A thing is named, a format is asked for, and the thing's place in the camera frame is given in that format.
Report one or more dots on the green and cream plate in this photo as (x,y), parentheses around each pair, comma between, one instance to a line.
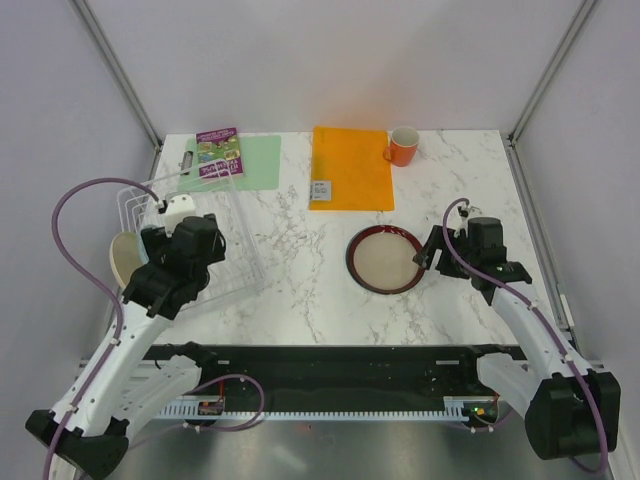
(124,259)

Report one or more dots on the red rimmed beige plate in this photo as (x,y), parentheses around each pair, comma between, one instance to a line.
(380,259)

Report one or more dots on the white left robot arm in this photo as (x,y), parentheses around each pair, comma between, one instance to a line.
(92,426)

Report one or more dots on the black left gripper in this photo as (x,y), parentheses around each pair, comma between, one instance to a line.
(156,241)

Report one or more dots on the white wire dish rack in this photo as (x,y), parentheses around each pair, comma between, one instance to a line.
(238,277)

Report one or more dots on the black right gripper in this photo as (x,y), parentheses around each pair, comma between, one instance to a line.
(425,256)

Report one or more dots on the orange mug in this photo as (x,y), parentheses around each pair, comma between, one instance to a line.
(403,145)

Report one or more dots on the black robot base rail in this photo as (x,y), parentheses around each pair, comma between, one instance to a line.
(340,379)

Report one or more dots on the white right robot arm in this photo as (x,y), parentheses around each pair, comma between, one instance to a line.
(569,407)

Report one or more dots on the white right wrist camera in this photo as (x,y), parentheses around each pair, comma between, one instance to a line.
(467,212)

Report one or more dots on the blue and cream plate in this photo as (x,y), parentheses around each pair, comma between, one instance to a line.
(141,249)

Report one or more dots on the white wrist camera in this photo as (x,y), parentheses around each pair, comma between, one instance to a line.
(467,212)
(174,210)

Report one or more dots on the purple storey treehouse book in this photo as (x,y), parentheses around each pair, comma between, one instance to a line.
(218,153)

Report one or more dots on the green clipboard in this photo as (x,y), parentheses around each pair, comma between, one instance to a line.
(261,160)

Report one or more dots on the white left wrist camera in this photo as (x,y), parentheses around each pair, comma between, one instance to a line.
(174,210)

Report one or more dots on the orange clip file folder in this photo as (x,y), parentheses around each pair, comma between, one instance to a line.
(349,172)

